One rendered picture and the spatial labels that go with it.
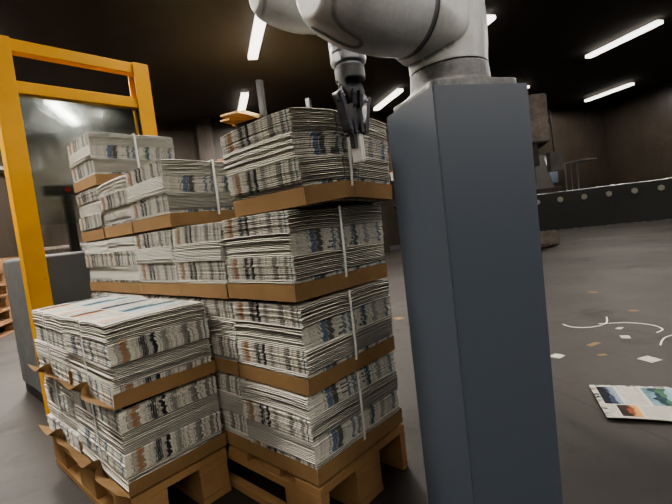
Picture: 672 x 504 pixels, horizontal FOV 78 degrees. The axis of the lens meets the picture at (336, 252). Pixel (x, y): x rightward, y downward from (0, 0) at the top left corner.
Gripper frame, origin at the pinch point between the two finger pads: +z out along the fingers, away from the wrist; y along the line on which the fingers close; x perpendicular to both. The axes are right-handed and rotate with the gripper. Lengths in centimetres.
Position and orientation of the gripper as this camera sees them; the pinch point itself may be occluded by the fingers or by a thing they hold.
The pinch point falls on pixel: (358, 149)
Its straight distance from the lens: 107.3
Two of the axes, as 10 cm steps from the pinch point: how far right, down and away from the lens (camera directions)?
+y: -6.6, 1.3, -7.4
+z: 1.2, 9.9, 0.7
